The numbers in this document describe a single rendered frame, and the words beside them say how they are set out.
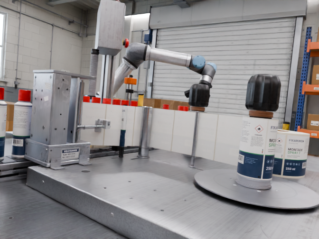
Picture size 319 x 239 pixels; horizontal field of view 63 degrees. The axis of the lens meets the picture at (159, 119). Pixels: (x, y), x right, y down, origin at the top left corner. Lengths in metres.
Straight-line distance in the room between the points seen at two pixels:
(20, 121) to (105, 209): 0.43
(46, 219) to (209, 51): 5.46
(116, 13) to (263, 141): 0.76
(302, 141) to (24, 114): 0.87
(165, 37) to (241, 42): 1.81
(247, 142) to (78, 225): 0.43
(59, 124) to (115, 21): 0.53
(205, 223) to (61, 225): 0.27
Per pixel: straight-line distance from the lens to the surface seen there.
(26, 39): 7.31
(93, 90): 1.12
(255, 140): 0.68
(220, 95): 5.59
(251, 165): 0.69
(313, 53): 5.27
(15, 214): 0.62
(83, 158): 0.82
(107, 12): 1.13
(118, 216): 0.52
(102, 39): 1.10
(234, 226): 0.49
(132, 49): 1.59
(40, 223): 0.58
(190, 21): 6.06
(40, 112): 0.79
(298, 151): 0.95
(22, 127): 0.86
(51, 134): 0.75
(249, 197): 0.62
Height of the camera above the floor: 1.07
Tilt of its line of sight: 3 degrees down
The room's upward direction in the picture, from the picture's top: 5 degrees clockwise
